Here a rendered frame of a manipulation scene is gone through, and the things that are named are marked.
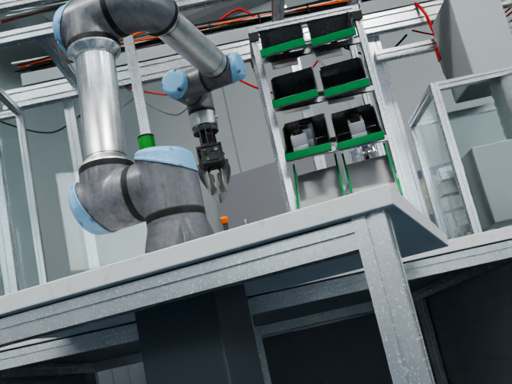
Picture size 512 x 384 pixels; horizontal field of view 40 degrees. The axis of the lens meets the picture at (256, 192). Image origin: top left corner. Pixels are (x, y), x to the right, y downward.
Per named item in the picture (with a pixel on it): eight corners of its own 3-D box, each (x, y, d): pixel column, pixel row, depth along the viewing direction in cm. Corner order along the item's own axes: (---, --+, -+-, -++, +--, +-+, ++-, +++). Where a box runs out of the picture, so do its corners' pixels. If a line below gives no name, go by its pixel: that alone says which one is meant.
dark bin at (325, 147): (332, 150, 193) (325, 124, 192) (286, 162, 195) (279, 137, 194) (330, 136, 220) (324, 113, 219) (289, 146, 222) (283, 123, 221)
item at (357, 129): (369, 141, 195) (363, 116, 193) (353, 145, 195) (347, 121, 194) (367, 137, 203) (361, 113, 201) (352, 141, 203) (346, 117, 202)
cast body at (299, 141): (311, 154, 194) (304, 129, 193) (296, 158, 195) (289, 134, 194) (311, 149, 203) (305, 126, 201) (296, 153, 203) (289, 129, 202)
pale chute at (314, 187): (350, 218, 187) (347, 205, 184) (302, 230, 189) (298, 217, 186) (338, 165, 210) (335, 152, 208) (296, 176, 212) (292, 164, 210)
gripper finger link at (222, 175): (219, 198, 189) (212, 166, 191) (221, 203, 194) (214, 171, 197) (231, 196, 189) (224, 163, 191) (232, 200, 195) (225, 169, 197)
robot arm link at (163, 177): (187, 201, 128) (174, 132, 132) (126, 221, 133) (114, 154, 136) (216, 209, 139) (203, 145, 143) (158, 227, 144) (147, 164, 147)
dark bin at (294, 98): (318, 97, 197) (312, 71, 196) (273, 109, 199) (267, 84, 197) (318, 88, 224) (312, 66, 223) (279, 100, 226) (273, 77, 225)
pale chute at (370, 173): (405, 206, 187) (402, 193, 185) (356, 219, 189) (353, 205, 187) (387, 155, 211) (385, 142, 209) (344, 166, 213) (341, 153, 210)
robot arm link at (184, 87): (192, 58, 183) (211, 71, 193) (155, 72, 187) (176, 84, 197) (198, 86, 181) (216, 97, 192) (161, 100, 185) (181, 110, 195)
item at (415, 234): (394, 203, 91) (388, 182, 92) (-125, 350, 118) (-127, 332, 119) (449, 246, 155) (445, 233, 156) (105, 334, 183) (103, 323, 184)
